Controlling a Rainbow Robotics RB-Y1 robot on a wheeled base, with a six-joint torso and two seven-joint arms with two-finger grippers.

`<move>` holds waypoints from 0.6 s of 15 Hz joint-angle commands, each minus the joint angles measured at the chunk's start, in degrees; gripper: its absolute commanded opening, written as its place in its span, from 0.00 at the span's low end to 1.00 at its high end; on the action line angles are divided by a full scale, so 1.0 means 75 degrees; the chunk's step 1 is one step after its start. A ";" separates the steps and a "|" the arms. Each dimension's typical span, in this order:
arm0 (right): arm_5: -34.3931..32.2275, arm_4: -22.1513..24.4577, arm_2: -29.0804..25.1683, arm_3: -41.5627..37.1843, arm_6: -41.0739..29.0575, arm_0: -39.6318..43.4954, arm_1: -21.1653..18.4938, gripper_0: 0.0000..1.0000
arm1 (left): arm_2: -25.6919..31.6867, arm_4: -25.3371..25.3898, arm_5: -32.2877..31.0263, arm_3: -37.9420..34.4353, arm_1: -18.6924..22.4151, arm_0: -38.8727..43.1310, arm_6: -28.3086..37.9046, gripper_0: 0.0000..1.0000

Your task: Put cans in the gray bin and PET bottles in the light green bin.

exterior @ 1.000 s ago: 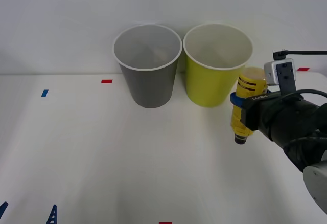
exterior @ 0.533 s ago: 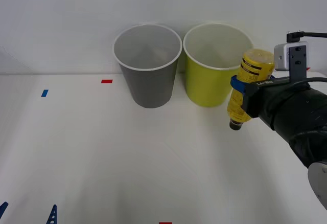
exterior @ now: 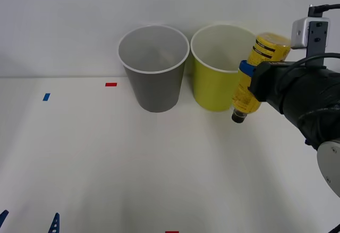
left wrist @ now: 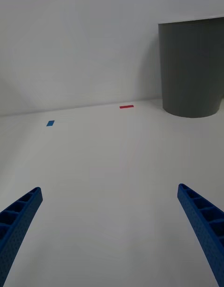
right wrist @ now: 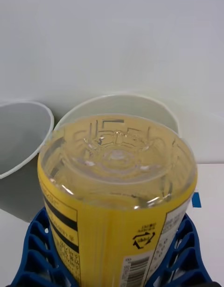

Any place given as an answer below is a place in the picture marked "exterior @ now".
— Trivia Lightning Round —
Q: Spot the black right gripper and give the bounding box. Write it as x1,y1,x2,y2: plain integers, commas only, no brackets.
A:
238,60,298,110

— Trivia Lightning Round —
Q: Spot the yellow bottle with black cap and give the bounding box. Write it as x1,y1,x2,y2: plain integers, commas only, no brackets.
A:
230,32,292,124

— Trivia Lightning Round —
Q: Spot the yellow-green plastic waste bin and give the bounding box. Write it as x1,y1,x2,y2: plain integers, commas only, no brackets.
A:
190,24,260,112

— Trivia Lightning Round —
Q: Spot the grey plastic waste bin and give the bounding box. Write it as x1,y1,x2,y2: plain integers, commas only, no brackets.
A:
118,24,190,113

